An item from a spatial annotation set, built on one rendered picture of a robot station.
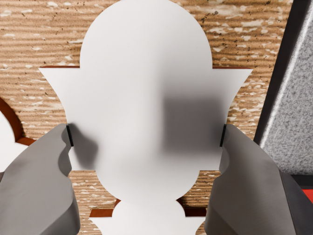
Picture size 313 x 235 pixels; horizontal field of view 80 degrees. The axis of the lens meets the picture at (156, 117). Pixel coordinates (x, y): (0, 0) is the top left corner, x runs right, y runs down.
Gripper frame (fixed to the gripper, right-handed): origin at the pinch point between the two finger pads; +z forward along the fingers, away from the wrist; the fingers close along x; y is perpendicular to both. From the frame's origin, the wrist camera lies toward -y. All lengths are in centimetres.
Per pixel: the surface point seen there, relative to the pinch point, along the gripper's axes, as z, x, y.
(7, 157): 1.6, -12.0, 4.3
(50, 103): 2.8, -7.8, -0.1
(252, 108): 2.9, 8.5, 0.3
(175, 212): 1.5, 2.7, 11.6
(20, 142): 1.9, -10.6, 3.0
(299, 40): 5.3, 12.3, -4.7
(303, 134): 5.0, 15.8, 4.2
